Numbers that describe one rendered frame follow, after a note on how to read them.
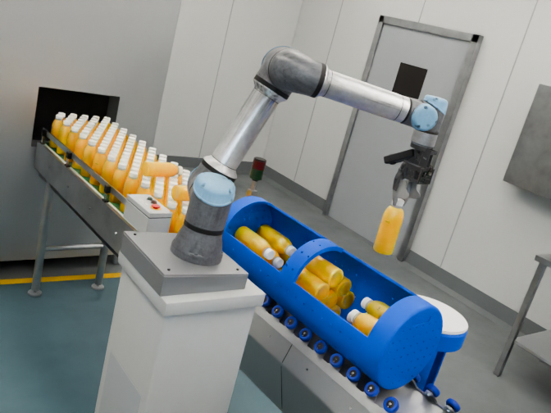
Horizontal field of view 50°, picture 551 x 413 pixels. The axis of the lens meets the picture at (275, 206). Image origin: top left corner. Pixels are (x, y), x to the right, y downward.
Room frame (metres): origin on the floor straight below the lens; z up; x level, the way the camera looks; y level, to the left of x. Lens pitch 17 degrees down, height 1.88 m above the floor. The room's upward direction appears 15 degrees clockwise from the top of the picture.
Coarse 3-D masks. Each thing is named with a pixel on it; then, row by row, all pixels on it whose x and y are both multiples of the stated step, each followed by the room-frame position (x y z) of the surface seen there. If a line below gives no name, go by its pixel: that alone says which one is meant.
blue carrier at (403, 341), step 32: (256, 224) 2.24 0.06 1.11; (288, 224) 2.20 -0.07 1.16; (256, 256) 1.92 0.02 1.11; (352, 256) 1.87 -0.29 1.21; (288, 288) 1.78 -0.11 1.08; (352, 288) 1.94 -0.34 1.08; (384, 288) 1.83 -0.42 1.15; (320, 320) 1.66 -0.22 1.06; (384, 320) 1.53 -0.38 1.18; (416, 320) 1.56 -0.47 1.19; (352, 352) 1.56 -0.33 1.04; (384, 352) 1.48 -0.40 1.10; (416, 352) 1.59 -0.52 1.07; (384, 384) 1.52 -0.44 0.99
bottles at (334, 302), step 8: (272, 248) 2.08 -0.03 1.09; (280, 256) 2.11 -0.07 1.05; (288, 256) 2.11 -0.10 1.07; (272, 264) 2.04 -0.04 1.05; (280, 264) 2.04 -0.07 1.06; (328, 296) 1.81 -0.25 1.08; (336, 296) 1.84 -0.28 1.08; (344, 296) 1.87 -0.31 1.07; (352, 296) 1.89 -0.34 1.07; (328, 304) 1.82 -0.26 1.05; (336, 304) 1.89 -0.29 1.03; (344, 304) 1.88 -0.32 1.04; (336, 312) 1.86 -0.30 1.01
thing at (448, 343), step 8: (448, 336) 1.88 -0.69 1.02; (456, 336) 1.90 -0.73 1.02; (464, 336) 1.93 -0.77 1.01; (440, 344) 1.87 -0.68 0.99; (448, 344) 1.88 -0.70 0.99; (456, 344) 1.90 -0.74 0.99; (440, 352) 2.09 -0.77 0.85; (432, 360) 1.87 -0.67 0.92; (440, 360) 2.07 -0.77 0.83; (424, 368) 1.87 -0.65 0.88; (432, 368) 2.09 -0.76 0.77; (424, 376) 1.87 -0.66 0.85; (432, 376) 2.08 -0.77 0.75; (424, 384) 1.87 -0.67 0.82; (424, 392) 2.09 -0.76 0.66
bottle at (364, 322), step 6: (360, 312) 1.67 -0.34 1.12; (354, 318) 1.65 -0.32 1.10; (360, 318) 1.63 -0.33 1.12; (366, 318) 1.62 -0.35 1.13; (372, 318) 1.62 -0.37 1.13; (354, 324) 1.64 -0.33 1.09; (360, 324) 1.62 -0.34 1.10; (366, 324) 1.61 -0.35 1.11; (372, 324) 1.60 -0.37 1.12; (360, 330) 1.61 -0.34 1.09; (366, 330) 1.60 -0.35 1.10
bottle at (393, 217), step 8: (392, 208) 1.88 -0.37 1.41; (400, 208) 1.88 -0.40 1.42; (384, 216) 1.88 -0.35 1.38; (392, 216) 1.86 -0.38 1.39; (400, 216) 1.87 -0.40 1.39; (384, 224) 1.87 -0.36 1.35; (392, 224) 1.86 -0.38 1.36; (400, 224) 1.87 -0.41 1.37; (384, 232) 1.87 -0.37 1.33; (392, 232) 1.86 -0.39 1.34; (376, 240) 1.88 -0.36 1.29; (384, 240) 1.86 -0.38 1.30; (392, 240) 1.86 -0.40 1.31; (376, 248) 1.87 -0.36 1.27; (384, 248) 1.86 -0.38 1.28; (392, 248) 1.87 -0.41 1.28
